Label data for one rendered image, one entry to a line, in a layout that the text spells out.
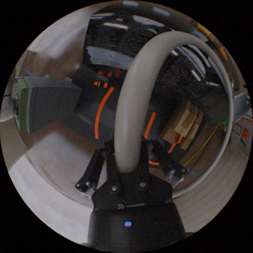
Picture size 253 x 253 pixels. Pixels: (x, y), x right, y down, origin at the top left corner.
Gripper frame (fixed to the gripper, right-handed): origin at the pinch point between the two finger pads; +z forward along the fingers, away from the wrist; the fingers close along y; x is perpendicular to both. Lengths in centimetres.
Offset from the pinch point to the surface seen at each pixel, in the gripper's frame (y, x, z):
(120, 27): 5.1, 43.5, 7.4
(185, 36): 12.2, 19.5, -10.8
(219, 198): 338, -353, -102
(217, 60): 29.0, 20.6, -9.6
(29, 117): -69, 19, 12
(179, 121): 63, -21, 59
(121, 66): 3.4, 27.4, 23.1
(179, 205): 209, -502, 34
